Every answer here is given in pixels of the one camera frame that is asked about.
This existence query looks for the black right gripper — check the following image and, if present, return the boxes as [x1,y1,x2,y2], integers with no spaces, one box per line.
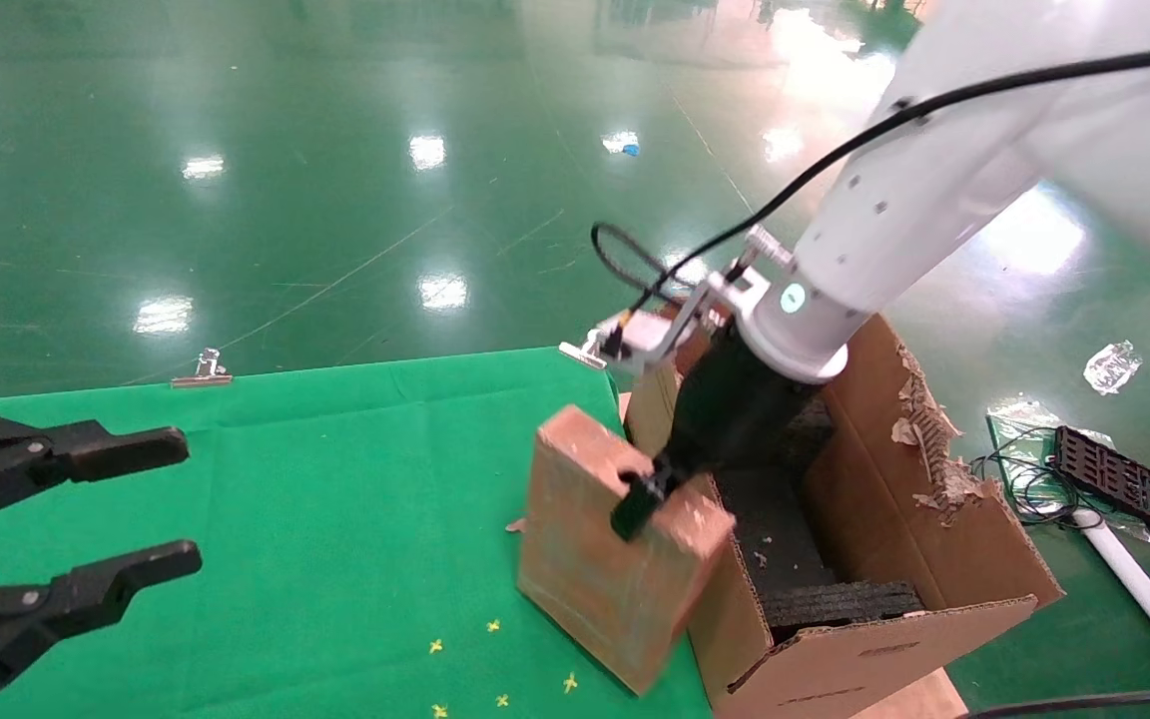
[610,325,816,543]

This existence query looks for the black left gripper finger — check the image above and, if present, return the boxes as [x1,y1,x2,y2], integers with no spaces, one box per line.
[0,417,190,533]
[0,540,204,718]

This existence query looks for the small taped cardboard box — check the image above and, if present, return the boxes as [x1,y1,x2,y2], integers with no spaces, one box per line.
[517,403,738,697]

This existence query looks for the large open cardboard carton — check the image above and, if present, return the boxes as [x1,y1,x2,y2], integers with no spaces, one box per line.
[623,305,1065,719]

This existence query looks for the black foam base sheet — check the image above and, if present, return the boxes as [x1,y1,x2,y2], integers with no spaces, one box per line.
[710,467,841,600]

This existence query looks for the silver binder clip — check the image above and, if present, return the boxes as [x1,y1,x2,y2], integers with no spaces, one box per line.
[558,338,618,371]
[170,348,235,388]

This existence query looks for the black foam block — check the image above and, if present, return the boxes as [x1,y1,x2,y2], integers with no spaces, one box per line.
[760,581,925,645]
[783,397,836,470]

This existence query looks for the green table cloth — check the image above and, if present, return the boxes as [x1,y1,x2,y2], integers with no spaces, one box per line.
[0,347,716,719]

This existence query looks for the clear plastic bag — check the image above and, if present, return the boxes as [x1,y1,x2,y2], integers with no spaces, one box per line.
[986,397,1115,520]

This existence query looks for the black grid tray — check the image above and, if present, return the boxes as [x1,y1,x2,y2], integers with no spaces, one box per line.
[1051,425,1150,544]

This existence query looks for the crumpled clear plastic wrapper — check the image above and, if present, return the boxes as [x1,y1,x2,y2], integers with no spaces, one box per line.
[1083,341,1143,394]

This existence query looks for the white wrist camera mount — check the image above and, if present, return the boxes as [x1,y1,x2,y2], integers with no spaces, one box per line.
[595,270,771,375]

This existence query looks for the tangled thin black wires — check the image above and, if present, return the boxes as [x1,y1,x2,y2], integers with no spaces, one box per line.
[969,427,1080,527]

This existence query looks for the white metal leg frame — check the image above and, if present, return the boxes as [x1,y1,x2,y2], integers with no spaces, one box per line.
[1074,509,1150,685]

